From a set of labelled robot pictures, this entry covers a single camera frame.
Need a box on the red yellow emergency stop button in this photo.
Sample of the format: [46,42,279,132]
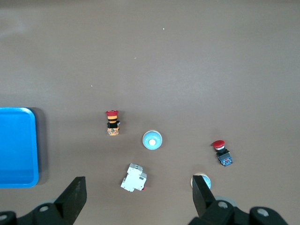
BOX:
[105,110,121,136]

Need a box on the brown table mat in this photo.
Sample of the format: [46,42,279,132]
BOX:
[0,0,300,225]

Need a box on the red mushroom push button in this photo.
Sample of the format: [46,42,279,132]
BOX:
[210,140,234,167]

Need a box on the blue call bell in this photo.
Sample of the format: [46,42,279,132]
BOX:
[190,172,212,190]
[142,129,163,151]

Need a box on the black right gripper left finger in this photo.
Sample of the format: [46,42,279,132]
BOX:
[0,176,88,225]

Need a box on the blue plastic tray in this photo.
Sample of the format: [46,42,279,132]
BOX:
[0,107,39,189]

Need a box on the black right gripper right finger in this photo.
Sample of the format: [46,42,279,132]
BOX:
[187,174,289,225]

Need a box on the white circuit breaker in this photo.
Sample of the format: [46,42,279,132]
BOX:
[120,163,148,192]

